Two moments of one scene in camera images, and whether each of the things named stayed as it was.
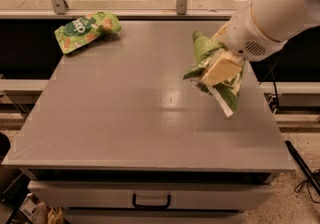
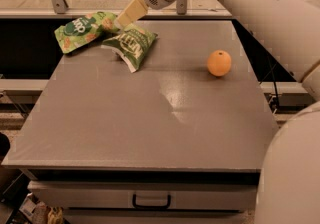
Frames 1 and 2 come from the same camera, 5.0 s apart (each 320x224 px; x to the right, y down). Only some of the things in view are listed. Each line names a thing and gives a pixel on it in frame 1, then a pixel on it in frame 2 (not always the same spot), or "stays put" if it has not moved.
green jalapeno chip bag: [226, 93] -> [132, 45]
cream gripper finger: [225, 69] -> [134, 11]
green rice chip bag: [82, 31] stays put
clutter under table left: [39, 213] stays put
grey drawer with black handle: [150, 194] stays put
